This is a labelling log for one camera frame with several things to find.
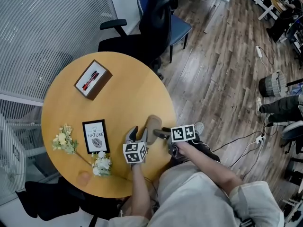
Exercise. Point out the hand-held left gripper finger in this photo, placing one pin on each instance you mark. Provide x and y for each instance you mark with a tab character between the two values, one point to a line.
132	135
144	136

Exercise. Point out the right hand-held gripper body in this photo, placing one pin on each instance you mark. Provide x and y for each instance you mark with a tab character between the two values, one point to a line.
183	133

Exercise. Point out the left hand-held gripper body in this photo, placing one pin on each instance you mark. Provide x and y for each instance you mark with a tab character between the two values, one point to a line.
135	152

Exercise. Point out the brown glasses case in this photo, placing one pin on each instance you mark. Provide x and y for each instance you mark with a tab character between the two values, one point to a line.
153	124

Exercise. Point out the person's left forearm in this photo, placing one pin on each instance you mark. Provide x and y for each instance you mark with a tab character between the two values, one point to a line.
140	193

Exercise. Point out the person's right forearm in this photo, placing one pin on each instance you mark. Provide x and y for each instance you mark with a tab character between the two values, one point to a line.
208	169

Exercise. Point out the person's grey shoe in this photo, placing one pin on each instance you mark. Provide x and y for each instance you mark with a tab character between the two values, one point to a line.
199	128

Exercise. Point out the person's black trousers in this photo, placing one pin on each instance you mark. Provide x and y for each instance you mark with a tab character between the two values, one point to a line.
206	148

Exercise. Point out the white artificial flower sprig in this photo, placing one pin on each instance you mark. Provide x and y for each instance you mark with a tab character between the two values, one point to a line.
101	164

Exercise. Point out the round pink coaster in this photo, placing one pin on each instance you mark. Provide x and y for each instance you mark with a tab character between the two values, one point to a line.
83	178

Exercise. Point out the brown wooden box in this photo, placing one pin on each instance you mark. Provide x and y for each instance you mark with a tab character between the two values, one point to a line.
94	81

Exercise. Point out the red marker pen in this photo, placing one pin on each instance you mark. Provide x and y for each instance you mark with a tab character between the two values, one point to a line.
92	81
89	80

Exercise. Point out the yellow artificial flower sprig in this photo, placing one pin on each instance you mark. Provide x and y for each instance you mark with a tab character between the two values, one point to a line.
62	139

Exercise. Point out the person's white shirt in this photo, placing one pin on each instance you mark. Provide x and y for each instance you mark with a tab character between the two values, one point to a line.
194	202

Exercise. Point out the white power strip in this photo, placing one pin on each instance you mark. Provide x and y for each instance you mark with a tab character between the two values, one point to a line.
260	139
259	51

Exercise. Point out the black office chair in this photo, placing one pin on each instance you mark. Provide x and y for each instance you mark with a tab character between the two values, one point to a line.
154	27
59	200

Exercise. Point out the grey wastebasket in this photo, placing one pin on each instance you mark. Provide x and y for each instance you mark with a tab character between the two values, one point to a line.
272	84

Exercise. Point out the blue chair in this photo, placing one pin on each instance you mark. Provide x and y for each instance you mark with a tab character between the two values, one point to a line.
180	28

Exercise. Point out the black grey swivel chair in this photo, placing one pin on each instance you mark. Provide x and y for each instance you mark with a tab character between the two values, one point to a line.
292	133

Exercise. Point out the wooden desk white legs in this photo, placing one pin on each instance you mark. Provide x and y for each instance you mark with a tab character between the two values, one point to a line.
272	1

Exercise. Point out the black picture frame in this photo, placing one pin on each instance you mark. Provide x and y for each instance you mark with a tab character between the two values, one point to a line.
95	136

